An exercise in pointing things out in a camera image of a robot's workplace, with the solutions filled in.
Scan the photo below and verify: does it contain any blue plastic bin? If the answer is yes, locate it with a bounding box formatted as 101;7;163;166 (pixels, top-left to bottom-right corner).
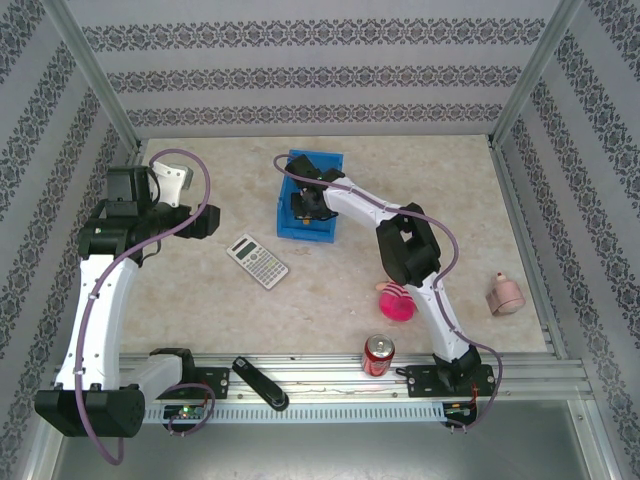
275;149;346;245

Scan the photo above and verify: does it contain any white calculator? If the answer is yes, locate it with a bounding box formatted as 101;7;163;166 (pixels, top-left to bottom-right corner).
226;232;291;291

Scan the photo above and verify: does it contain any pink plastic cup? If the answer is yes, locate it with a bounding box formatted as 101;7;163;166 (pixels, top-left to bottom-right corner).
376;280;418;323

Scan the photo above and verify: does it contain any red soda can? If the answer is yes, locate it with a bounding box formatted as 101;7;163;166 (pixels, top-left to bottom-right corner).
362;333;397;378

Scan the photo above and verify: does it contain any black stapler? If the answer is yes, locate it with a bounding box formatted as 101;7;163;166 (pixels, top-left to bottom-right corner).
231;355;292;413

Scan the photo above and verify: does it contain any beige pink toy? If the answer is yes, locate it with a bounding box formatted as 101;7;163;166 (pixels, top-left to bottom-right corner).
484;271;527;317

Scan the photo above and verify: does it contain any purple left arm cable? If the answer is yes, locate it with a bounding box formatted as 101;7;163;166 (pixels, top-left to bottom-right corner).
73;147;218;467

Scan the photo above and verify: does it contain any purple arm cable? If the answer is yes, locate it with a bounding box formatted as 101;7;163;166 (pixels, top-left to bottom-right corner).
272;153;504;435
73;147;218;467

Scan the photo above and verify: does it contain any aluminium frame post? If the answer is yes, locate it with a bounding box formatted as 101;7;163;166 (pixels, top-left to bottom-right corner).
40;0;147;154
487;0;587;147

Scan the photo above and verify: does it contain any aluminium mounting rail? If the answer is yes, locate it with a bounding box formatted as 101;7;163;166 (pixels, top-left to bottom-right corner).
117;351;589;402

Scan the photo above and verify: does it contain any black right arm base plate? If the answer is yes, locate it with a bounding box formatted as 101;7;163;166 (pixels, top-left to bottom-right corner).
406;363;495;400

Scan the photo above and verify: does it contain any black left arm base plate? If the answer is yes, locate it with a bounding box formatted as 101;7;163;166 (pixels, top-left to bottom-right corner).
187;366;231;400

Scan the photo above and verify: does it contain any white slotted cable duct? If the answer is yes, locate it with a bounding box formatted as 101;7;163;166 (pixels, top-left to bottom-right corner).
143;401;447;425

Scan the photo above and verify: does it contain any aluminium side rail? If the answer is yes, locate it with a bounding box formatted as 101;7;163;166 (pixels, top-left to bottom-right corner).
490;142;569;359

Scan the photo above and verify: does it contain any short purple base cable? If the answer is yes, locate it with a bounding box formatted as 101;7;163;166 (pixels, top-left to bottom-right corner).
166;382;217;437

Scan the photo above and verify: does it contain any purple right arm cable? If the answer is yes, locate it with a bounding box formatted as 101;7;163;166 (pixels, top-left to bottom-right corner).
272;153;504;435

